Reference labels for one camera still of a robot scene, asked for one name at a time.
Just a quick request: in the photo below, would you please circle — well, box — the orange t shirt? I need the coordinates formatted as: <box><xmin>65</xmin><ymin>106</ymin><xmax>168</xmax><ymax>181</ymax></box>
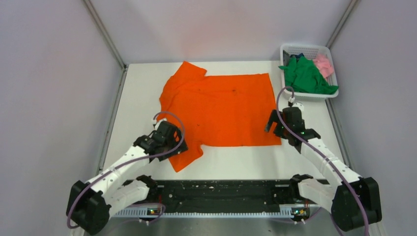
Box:
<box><xmin>159</xmin><ymin>61</ymin><xmax>281</xmax><ymax>172</ymax></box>

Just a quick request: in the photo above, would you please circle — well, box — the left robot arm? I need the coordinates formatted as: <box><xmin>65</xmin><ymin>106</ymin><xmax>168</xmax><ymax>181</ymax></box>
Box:
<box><xmin>66</xmin><ymin>118</ymin><xmax>188</xmax><ymax>235</ymax></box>

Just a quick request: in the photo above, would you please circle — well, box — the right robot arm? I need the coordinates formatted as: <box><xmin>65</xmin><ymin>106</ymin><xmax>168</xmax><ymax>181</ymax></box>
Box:
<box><xmin>265</xmin><ymin>105</ymin><xmax>382</xmax><ymax>232</ymax></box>

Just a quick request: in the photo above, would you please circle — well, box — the green t shirt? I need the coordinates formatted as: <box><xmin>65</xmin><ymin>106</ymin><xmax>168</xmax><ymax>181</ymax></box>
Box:
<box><xmin>278</xmin><ymin>57</ymin><xmax>339</xmax><ymax>95</ymax></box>

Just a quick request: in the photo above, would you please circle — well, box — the dark blue t shirt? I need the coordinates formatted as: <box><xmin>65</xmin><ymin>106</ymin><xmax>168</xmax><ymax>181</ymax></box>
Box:
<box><xmin>290</xmin><ymin>53</ymin><xmax>304</xmax><ymax>59</ymax></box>

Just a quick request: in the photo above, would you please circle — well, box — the pink t shirt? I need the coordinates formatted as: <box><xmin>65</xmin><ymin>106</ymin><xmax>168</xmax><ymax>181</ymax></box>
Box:
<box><xmin>313</xmin><ymin>54</ymin><xmax>334</xmax><ymax>78</ymax></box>

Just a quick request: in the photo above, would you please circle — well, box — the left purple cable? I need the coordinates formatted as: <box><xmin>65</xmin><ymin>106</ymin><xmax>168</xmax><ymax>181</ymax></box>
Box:
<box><xmin>66</xmin><ymin>111</ymin><xmax>186</xmax><ymax>229</ymax></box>

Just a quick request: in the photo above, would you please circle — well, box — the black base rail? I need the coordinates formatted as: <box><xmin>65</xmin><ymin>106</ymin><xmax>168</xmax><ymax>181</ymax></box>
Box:
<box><xmin>127</xmin><ymin>179</ymin><xmax>322</xmax><ymax>216</ymax></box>

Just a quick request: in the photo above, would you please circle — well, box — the white cable duct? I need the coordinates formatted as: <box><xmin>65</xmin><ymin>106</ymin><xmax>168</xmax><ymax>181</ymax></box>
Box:
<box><xmin>113</xmin><ymin>206</ymin><xmax>310</xmax><ymax>219</ymax></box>

